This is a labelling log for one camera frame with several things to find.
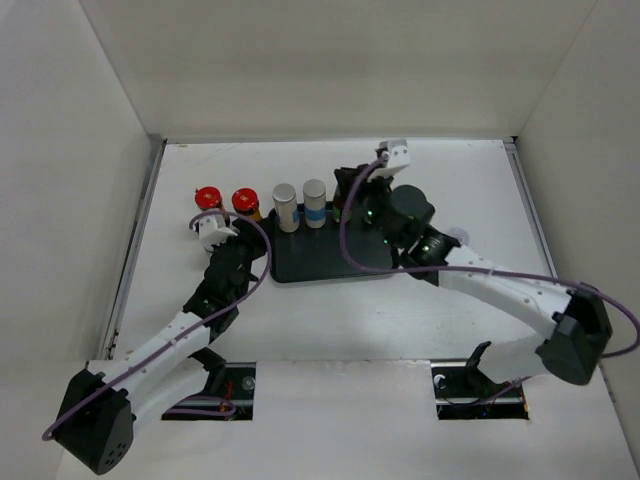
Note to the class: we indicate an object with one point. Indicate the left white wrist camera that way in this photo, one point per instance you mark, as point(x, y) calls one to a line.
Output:
point(212, 230)

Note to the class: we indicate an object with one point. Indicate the red lid jar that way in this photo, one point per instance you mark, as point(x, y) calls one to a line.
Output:
point(207, 198)
point(245, 201)

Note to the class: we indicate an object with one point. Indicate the yellow cap sauce bottle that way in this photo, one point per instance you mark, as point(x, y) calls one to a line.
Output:
point(339, 212)

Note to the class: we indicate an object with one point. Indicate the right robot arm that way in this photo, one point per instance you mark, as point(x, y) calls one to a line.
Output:
point(569, 324)

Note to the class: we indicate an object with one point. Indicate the black plastic tray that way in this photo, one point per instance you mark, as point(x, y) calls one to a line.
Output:
point(314, 254)

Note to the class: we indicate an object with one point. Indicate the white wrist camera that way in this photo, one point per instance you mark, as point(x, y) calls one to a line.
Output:
point(212, 230)
point(394, 156)

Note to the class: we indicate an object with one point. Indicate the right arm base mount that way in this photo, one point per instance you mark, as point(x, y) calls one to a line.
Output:
point(463, 392)

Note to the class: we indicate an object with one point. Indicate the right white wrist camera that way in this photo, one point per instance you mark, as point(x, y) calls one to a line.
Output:
point(394, 156)

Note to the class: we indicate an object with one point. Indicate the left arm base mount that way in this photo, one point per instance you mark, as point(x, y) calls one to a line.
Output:
point(227, 395)

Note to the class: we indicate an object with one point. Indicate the right white jar red label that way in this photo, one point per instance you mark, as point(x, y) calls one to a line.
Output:
point(460, 234)

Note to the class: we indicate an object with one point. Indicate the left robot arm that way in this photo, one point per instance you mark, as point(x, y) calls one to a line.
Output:
point(103, 409)

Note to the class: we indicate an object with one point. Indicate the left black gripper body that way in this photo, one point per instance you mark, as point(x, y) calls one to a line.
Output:
point(250, 248)

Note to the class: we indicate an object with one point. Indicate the silver lid white jar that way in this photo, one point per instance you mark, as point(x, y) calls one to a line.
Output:
point(285, 203)

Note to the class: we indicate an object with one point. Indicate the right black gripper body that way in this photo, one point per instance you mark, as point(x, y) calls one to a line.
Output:
point(373, 197)

